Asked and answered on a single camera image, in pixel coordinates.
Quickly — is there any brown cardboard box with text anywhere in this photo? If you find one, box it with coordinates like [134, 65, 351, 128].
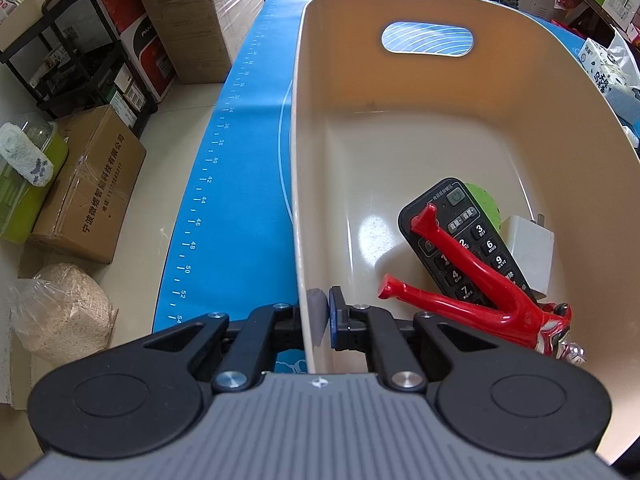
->
[30, 105, 146, 264]

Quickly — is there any green plastic container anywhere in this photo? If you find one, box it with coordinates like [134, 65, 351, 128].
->
[1, 114, 68, 244]

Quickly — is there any black metal shelf rack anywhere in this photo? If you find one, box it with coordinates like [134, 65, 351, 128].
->
[1, 0, 157, 136]

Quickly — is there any white power adapter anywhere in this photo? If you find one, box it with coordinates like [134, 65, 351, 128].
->
[500, 216, 554, 298]

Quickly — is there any white patterned tissue pack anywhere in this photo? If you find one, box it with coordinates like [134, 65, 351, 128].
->
[578, 32, 639, 126]

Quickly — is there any green and yellow toy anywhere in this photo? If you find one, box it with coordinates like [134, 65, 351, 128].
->
[464, 182, 502, 232]

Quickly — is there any beige plastic storage bin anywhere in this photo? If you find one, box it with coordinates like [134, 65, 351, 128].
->
[291, 0, 639, 462]

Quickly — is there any white rolled towel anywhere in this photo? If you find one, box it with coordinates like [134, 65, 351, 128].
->
[0, 122, 54, 188]

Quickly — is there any blue silicone measuring mat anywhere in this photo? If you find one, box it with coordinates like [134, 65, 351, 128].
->
[152, 0, 586, 375]

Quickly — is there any bag of wood pellets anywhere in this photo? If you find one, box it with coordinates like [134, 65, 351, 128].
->
[9, 262, 117, 366]

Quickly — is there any black TV remote control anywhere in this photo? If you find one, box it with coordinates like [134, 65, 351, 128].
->
[398, 177, 535, 308]

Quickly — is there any large wrapped cardboard box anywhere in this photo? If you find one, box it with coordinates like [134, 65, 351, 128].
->
[142, 0, 264, 84]

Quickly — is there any red and white box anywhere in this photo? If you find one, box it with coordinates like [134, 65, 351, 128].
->
[102, 0, 177, 103]

